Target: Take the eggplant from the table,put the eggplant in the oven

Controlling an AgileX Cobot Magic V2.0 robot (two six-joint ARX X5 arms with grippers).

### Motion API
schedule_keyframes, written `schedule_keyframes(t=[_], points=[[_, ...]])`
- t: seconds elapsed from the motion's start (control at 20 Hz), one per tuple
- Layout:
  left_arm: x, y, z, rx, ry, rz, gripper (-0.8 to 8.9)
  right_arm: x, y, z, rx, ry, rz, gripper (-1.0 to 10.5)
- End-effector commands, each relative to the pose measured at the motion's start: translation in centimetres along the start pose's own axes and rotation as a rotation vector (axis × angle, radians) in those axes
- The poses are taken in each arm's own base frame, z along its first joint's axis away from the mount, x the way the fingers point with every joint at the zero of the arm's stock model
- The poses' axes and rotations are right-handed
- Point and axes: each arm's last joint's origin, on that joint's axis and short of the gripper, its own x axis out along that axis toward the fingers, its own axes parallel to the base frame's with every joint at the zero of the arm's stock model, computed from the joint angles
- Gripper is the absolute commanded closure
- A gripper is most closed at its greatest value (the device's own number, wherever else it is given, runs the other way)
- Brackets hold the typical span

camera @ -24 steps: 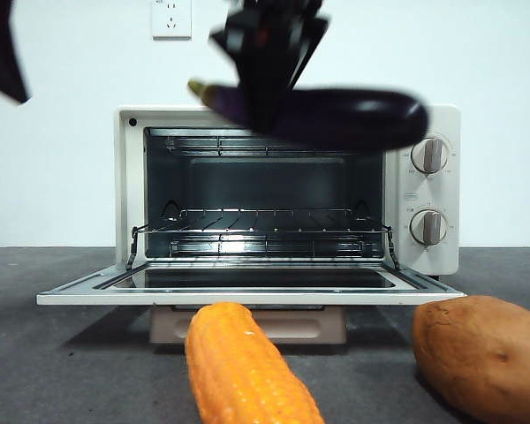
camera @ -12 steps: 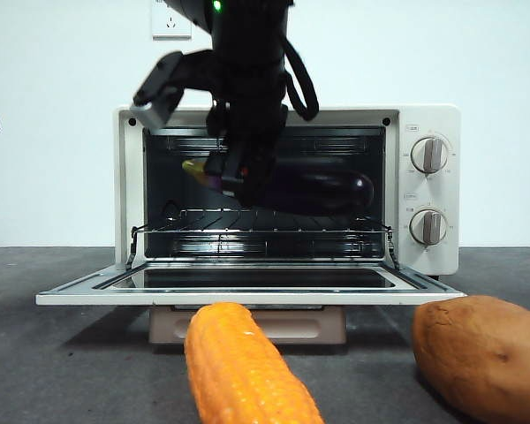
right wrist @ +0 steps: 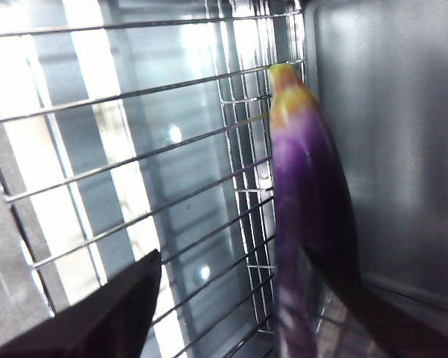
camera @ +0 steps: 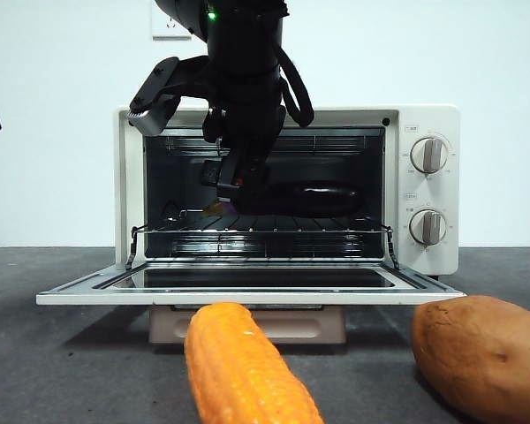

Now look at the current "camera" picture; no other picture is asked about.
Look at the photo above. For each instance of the large-dial oven knob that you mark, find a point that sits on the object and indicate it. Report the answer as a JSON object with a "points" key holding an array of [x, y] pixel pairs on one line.
{"points": [[429, 154]]}

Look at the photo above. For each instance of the white wall socket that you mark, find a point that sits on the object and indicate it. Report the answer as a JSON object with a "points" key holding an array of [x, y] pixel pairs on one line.
{"points": [[163, 28]]}

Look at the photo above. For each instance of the small-dial oven knob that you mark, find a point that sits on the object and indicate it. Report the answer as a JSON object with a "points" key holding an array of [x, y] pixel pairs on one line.
{"points": [[428, 227]]}

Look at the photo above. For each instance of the cream Toshiba toaster oven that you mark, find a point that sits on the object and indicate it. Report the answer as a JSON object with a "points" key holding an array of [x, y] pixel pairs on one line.
{"points": [[452, 199]]}

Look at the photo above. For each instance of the oven door with glass window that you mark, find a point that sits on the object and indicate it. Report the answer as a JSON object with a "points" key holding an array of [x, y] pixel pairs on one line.
{"points": [[247, 299]]}

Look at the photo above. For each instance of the orange corn cob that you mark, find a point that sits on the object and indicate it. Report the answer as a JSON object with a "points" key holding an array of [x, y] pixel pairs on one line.
{"points": [[238, 366]]}

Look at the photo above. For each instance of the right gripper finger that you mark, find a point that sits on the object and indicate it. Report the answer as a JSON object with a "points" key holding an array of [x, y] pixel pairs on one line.
{"points": [[232, 176], [254, 185]]}

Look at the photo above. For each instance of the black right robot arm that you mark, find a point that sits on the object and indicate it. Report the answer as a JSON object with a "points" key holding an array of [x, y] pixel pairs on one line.
{"points": [[243, 66]]}

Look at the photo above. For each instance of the purple eggplant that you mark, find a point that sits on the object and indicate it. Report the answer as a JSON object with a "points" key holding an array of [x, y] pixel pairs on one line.
{"points": [[322, 201]]}

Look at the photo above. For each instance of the metal door hinge link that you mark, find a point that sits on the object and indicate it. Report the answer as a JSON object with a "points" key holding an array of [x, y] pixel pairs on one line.
{"points": [[394, 247], [131, 247]]}

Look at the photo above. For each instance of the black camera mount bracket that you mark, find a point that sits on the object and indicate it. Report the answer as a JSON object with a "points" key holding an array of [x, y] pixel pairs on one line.
{"points": [[159, 84]]}

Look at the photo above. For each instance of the brown sweet potato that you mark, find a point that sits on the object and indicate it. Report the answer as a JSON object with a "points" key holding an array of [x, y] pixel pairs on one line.
{"points": [[481, 358]]}

